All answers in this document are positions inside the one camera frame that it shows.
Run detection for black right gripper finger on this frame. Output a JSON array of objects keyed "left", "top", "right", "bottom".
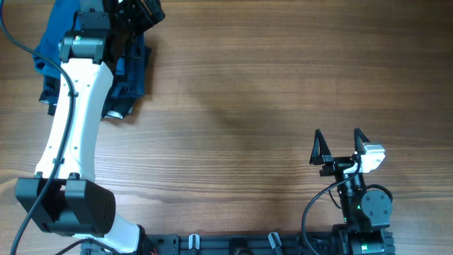
[
  {"left": 309, "top": 129, "right": 333, "bottom": 165},
  {"left": 354, "top": 127, "right": 370, "bottom": 154}
]

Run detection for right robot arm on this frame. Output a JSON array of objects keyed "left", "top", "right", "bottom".
[{"left": 302, "top": 128, "right": 396, "bottom": 255}]

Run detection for folded dark blue garment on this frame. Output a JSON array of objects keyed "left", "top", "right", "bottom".
[{"left": 33, "top": 34, "right": 151, "bottom": 97}]

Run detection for blue polo shirt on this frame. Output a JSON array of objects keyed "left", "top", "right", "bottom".
[{"left": 32, "top": 0, "right": 127, "bottom": 79}]

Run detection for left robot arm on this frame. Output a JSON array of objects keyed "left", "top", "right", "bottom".
[{"left": 16, "top": 1, "right": 165, "bottom": 254}]

